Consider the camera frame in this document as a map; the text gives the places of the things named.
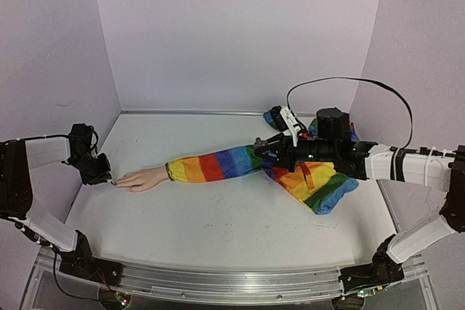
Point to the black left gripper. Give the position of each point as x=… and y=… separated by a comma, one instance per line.
x=102, y=176

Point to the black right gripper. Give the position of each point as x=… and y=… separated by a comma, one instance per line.
x=285, y=150

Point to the purple nail polish bottle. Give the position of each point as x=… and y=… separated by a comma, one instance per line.
x=259, y=143

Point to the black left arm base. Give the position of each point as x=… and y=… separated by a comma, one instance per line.
x=81, y=263

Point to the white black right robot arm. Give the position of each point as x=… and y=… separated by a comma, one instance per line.
x=441, y=170

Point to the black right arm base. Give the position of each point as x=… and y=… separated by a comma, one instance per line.
x=381, y=271

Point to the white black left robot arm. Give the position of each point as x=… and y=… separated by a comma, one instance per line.
x=20, y=156

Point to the mannequin hand with forearm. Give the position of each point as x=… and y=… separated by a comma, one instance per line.
x=143, y=180

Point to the rainbow striped jacket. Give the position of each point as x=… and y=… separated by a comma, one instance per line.
x=315, y=185

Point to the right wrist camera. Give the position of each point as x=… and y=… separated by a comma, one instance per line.
x=288, y=124

